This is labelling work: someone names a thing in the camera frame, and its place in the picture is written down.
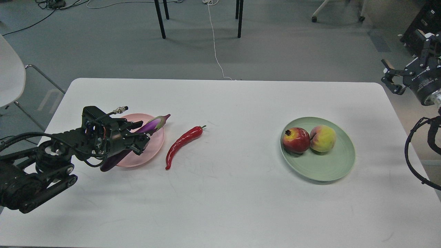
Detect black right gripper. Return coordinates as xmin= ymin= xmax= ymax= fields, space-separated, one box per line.
xmin=381 ymin=29 xmax=441 ymax=106

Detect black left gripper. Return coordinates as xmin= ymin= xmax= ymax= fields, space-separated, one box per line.
xmin=81 ymin=106 xmax=150 ymax=159

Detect purple eggplant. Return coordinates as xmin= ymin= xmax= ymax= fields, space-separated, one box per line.
xmin=100 ymin=114 xmax=170 ymax=172

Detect yellow red peach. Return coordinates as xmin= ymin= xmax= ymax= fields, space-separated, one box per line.
xmin=310 ymin=125 xmax=337 ymax=153

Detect red pomegranate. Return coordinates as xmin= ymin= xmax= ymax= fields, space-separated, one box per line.
xmin=282 ymin=127 xmax=310 ymax=154

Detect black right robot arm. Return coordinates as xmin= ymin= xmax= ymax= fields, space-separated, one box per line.
xmin=381 ymin=29 xmax=441 ymax=190

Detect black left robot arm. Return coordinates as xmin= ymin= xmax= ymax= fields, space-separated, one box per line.
xmin=1 ymin=106 xmax=156 ymax=214

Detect pink plate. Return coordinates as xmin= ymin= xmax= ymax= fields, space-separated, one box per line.
xmin=117 ymin=113 xmax=164 ymax=168

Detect black cabinet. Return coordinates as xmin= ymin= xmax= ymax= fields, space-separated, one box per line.
xmin=400 ymin=0 xmax=441 ymax=57

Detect red chili pepper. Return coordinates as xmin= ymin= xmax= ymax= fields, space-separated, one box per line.
xmin=165 ymin=125 xmax=206 ymax=171

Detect white office chair base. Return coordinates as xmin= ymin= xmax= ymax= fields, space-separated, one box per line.
xmin=310 ymin=0 xmax=370 ymax=23

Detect white chair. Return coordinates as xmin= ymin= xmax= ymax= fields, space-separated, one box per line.
xmin=0 ymin=35 xmax=65 ymax=131

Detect green plate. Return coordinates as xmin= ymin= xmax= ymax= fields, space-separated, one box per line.
xmin=280 ymin=117 xmax=356 ymax=182

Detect black table legs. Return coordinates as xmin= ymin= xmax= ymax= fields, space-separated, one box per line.
xmin=153 ymin=0 xmax=244 ymax=39

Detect black floor cables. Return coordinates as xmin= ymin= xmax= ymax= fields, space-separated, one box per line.
xmin=2 ymin=0 xmax=90 ymax=37

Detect white floor cable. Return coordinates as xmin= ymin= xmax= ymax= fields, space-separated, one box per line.
xmin=203 ymin=0 xmax=242 ymax=81

